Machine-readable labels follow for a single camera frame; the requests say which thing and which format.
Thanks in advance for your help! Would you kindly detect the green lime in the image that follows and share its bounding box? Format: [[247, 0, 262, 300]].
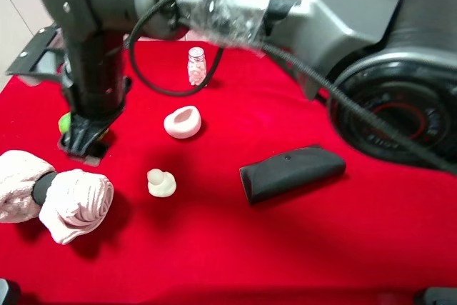
[[58, 112, 71, 141]]

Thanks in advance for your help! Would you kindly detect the white mushroom-shaped toy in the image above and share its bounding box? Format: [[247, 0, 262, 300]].
[[147, 169, 176, 198]]

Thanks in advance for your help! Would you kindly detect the pink egg-shaped foam bowl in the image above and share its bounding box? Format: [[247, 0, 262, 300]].
[[164, 106, 202, 139]]

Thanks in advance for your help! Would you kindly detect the black glasses case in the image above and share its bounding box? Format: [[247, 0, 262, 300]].
[[240, 145, 346, 205]]

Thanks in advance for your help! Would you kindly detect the red table cloth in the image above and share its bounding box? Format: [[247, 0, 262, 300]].
[[1, 50, 456, 304]]

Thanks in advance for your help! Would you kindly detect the black base corner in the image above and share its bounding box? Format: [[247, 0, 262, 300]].
[[0, 279, 21, 305], [413, 287, 457, 305]]

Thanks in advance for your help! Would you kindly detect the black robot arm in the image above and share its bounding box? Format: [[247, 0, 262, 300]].
[[41, 0, 456, 173]]

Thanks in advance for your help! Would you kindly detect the pink towel with band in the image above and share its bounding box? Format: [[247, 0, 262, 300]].
[[1, 150, 114, 245]]

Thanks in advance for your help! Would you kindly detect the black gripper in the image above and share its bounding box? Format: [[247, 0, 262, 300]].
[[59, 31, 131, 166]]

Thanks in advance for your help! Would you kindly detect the glass bottle of white pills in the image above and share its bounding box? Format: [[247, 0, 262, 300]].
[[187, 46, 207, 86]]

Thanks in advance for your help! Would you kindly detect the black base corner right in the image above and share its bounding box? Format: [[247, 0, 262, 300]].
[[413, 287, 457, 305]]

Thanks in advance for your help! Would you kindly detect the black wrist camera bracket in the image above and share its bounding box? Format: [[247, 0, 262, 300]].
[[6, 23, 65, 86]]

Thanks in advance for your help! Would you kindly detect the black base corner left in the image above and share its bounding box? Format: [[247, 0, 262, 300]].
[[0, 279, 21, 305]]

